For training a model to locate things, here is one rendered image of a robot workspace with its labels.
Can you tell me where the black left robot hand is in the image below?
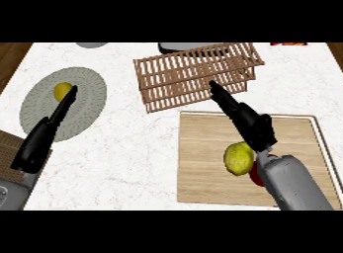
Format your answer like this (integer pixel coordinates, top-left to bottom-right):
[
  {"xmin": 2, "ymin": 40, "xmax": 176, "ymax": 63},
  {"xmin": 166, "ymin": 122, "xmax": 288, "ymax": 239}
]
[{"xmin": 9, "ymin": 85, "xmax": 78, "ymax": 175}]

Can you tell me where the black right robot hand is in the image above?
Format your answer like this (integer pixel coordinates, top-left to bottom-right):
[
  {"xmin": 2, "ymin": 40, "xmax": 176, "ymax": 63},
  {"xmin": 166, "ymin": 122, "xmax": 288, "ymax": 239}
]
[{"xmin": 207, "ymin": 80, "xmax": 280, "ymax": 153}]

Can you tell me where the pale wooden tray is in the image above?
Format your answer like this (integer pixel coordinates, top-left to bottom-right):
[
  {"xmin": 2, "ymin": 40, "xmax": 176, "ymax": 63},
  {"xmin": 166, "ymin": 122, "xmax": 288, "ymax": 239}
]
[{"xmin": 175, "ymin": 111, "xmax": 343, "ymax": 211}]

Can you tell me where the red can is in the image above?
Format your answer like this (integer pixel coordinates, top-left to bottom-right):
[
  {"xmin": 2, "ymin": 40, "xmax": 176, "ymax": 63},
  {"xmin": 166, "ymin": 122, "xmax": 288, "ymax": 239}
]
[{"xmin": 248, "ymin": 153, "xmax": 280, "ymax": 188}]

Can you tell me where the brown wicker basket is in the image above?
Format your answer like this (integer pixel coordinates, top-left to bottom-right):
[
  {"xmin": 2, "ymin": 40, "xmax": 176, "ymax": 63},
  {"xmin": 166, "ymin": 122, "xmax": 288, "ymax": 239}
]
[{"xmin": 0, "ymin": 126, "xmax": 53, "ymax": 187}]

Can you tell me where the yellow-green lumpy fruit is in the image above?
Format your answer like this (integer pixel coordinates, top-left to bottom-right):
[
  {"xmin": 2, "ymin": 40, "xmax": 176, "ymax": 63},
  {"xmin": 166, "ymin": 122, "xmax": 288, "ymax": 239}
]
[{"xmin": 222, "ymin": 140, "xmax": 256, "ymax": 177}]

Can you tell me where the grey round woven placemat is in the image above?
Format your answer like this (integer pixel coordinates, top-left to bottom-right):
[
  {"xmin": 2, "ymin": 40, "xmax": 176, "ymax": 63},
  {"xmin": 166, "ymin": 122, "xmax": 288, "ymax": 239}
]
[{"xmin": 18, "ymin": 66, "xmax": 108, "ymax": 143}]

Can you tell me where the small yellow fruit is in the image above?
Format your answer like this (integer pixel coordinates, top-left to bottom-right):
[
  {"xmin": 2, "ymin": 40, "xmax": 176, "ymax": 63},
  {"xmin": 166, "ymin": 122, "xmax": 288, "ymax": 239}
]
[{"xmin": 53, "ymin": 82, "xmax": 74, "ymax": 103}]

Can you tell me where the grey round object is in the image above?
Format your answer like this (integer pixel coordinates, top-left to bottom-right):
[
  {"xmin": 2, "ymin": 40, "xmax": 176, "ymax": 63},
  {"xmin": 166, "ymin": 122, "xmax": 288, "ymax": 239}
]
[{"xmin": 74, "ymin": 42, "xmax": 109, "ymax": 49}]

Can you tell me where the brown tiered wire shelf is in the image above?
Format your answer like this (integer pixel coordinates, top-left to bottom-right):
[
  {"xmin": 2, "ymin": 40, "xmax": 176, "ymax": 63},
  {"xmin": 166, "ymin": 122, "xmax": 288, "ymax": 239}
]
[{"xmin": 132, "ymin": 42, "xmax": 266, "ymax": 115}]

